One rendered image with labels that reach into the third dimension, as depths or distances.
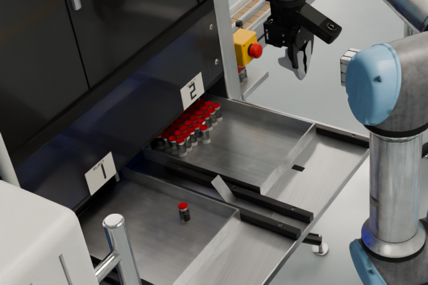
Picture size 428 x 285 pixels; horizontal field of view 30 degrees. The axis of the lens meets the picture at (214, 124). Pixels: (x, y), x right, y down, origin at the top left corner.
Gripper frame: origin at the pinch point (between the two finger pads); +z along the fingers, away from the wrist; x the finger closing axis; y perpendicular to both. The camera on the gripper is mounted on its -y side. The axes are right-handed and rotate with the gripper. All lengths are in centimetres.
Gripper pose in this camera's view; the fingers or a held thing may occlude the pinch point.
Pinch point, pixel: (304, 75)
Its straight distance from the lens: 180.2
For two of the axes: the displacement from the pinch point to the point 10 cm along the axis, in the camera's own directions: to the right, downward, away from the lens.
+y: -8.1, -2.5, 5.2
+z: 1.3, 8.0, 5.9
